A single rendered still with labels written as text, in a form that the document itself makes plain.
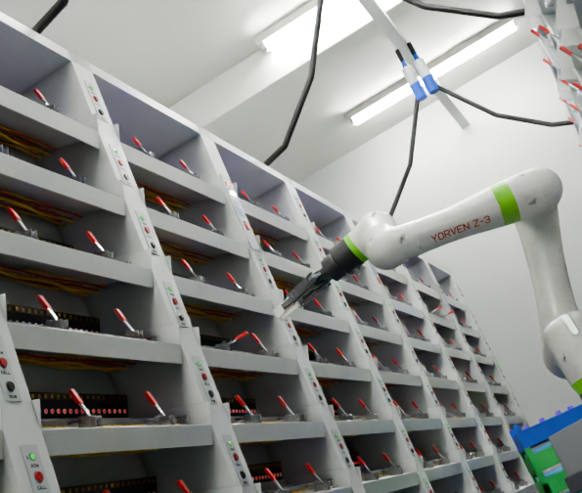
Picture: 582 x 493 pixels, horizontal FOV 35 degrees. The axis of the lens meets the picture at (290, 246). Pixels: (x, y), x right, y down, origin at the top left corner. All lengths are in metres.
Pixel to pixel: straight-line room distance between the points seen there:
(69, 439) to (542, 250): 1.43
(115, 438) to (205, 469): 0.40
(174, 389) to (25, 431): 0.66
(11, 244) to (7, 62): 0.75
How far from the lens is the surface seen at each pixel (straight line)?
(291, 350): 2.81
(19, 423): 1.59
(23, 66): 2.50
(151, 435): 1.90
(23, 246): 1.86
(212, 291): 2.50
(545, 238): 2.60
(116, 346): 1.95
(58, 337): 1.79
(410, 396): 4.14
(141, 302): 2.24
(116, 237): 2.31
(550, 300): 2.56
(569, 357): 2.35
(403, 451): 3.43
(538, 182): 2.47
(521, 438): 3.09
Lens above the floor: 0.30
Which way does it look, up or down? 19 degrees up
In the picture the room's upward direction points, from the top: 24 degrees counter-clockwise
